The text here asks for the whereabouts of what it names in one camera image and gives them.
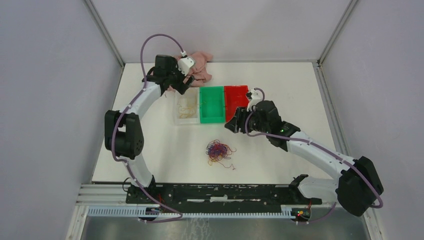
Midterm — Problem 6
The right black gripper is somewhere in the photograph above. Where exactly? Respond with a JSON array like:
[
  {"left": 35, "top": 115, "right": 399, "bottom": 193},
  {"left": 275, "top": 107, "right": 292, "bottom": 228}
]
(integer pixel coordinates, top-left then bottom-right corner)
[{"left": 224, "top": 106, "right": 270, "bottom": 134}]

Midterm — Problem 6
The yellow wires bundle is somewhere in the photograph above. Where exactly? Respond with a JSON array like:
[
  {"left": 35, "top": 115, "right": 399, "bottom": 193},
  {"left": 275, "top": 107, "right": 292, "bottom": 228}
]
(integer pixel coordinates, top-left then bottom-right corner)
[{"left": 177, "top": 96, "right": 199, "bottom": 119}]

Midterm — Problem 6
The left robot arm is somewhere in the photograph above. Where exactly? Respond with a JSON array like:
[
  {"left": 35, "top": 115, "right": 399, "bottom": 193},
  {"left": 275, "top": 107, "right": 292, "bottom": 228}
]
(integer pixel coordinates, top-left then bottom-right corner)
[{"left": 104, "top": 55, "right": 196, "bottom": 204}]

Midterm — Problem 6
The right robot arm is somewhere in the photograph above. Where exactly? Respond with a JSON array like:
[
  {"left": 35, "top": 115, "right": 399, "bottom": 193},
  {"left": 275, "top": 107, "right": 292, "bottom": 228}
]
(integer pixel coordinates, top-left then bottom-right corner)
[{"left": 224, "top": 100, "right": 384, "bottom": 217}]

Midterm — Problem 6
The pink crumpled garment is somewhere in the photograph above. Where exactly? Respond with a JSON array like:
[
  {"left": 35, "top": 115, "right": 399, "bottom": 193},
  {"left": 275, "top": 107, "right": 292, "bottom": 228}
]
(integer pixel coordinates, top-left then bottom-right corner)
[{"left": 186, "top": 51, "right": 214, "bottom": 88}]

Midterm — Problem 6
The red plastic bin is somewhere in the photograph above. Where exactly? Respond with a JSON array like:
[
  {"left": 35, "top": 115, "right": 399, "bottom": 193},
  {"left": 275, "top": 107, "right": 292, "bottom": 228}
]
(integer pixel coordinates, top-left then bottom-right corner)
[{"left": 224, "top": 85, "right": 249, "bottom": 123}]

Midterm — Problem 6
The clear plastic bin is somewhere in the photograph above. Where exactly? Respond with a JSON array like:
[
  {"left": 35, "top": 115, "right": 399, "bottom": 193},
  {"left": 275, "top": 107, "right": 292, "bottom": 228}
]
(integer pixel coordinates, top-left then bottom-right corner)
[{"left": 173, "top": 87, "right": 200, "bottom": 126}]

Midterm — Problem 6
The green plastic bin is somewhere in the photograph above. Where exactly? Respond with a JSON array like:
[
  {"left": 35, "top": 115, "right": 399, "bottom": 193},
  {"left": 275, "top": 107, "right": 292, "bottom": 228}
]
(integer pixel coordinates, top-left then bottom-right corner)
[{"left": 199, "top": 86, "right": 226, "bottom": 124}]

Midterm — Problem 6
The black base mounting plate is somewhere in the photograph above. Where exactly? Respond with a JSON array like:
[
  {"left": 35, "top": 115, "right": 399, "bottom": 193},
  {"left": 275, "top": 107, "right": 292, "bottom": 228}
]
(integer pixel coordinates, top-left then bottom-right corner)
[{"left": 125, "top": 183, "right": 323, "bottom": 214}]

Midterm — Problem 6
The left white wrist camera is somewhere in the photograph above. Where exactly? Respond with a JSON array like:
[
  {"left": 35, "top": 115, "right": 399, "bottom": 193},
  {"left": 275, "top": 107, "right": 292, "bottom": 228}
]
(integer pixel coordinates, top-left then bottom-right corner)
[{"left": 177, "top": 51, "right": 196, "bottom": 76}]

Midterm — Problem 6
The aluminium frame rail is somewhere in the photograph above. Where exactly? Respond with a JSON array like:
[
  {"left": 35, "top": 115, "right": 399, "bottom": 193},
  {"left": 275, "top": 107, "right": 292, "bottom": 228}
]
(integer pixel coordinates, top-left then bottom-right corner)
[{"left": 75, "top": 183, "right": 376, "bottom": 208}]

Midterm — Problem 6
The white slotted cable duct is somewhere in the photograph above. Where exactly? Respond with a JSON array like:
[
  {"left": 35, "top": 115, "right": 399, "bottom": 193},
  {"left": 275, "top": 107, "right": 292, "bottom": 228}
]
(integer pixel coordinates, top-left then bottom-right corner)
[{"left": 87, "top": 206, "right": 295, "bottom": 220}]

